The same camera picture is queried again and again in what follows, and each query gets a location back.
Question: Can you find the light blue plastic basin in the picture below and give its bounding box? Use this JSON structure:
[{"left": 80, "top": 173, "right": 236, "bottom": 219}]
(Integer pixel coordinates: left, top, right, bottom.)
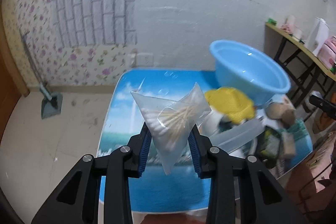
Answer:
[{"left": 209, "top": 40, "right": 291, "bottom": 106}]

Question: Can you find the grey dustpan with handle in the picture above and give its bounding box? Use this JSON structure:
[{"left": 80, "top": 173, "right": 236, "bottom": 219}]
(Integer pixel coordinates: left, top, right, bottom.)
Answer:
[{"left": 22, "top": 32, "right": 63, "bottom": 119}]

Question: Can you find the translucent plastic box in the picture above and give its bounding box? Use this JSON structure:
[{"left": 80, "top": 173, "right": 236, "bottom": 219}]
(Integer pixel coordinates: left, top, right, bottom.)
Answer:
[{"left": 210, "top": 119, "right": 265, "bottom": 153}]

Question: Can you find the white kettle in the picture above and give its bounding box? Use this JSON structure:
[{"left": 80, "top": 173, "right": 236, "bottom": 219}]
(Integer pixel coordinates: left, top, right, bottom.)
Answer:
[{"left": 306, "top": 17, "right": 330, "bottom": 55}]

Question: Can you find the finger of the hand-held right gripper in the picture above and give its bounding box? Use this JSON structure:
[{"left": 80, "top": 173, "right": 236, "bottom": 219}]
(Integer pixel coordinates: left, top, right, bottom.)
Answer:
[{"left": 309, "top": 94, "right": 336, "bottom": 119}]

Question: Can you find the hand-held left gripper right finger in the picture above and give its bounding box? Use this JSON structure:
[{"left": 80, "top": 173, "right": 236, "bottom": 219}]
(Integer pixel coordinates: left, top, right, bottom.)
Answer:
[{"left": 187, "top": 125, "right": 308, "bottom": 224}]

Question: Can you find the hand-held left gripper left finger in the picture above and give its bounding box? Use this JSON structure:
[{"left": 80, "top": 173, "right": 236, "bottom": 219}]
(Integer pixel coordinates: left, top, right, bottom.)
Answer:
[{"left": 31, "top": 122, "right": 153, "bottom": 224}]

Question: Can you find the pink container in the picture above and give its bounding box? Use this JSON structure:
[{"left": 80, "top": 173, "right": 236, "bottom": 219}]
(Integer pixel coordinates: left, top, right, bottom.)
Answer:
[{"left": 319, "top": 36, "right": 336, "bottom": 68}]

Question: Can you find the beige plush toy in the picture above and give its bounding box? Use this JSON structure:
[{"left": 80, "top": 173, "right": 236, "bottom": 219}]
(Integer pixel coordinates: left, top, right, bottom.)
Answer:
[{"left": 266, "top": 98, "right": 298, "bottom": 125}]

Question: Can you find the clear bag of cotton swabs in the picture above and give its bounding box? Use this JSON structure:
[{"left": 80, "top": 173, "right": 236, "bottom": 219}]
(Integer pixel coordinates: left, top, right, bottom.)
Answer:
[{"left": 130, "top": 82, "right": 212, "bottom": 176}]

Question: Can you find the white wall socket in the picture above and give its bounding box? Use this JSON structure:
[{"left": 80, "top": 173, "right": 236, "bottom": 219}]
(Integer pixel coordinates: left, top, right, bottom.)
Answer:
[{"left": 130, "top": 53, "right": 144, "bottom": 67}]

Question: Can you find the orange wooden door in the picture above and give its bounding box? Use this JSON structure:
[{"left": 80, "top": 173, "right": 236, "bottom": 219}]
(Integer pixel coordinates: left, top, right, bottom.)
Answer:
[{"left": 0, "top": 17, "right": 30, "bottom": 135}]

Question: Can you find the pink printed cloth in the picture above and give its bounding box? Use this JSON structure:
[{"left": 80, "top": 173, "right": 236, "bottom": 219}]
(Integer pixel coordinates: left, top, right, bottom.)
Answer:
[{"left": 285, "top": 132, "right": 336, "bottom": 214}]

